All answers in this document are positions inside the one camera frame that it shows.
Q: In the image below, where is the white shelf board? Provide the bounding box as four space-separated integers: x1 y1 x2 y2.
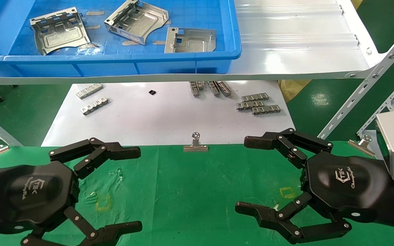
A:
0 0 388 85

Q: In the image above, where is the sheet metal part with slots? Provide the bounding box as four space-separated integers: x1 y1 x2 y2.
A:
29 7 92 56

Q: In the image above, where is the yellow woven bag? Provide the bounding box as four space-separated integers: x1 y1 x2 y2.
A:
278 80 312 103

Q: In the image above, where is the green cloth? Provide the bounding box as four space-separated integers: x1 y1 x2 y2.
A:
0 141 394 246

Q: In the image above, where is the white perforated angle bar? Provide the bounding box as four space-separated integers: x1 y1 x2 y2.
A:
356 67 394 137
317 19 394 140

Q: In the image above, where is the white base board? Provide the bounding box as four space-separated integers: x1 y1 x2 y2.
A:
41 80 296 148

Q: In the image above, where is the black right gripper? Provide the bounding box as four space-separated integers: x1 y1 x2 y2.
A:
235 128 390 244

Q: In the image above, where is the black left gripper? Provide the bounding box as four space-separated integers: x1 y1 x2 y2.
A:
0 138 143 246

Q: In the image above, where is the flat sheet metal part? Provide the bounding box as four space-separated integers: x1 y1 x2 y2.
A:
164 27 217 54

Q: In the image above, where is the blue plastic bin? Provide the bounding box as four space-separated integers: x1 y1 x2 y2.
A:
0 0 243 78

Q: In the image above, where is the grey frame bar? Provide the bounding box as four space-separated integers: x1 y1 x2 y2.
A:
0 109 23 147

